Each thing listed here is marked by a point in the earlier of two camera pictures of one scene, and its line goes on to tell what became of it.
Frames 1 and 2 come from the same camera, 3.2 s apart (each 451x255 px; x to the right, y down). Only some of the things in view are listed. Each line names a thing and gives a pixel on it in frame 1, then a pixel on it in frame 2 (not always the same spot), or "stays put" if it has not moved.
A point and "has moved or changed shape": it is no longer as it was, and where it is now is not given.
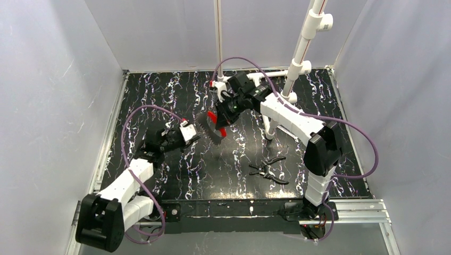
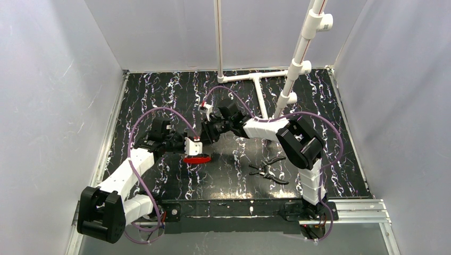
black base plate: x=242 y=216 stays put
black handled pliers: x=262 y=169 stays put
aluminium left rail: x=108 y=132 stays put
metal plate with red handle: x=207 y=121 has moved or changed shape
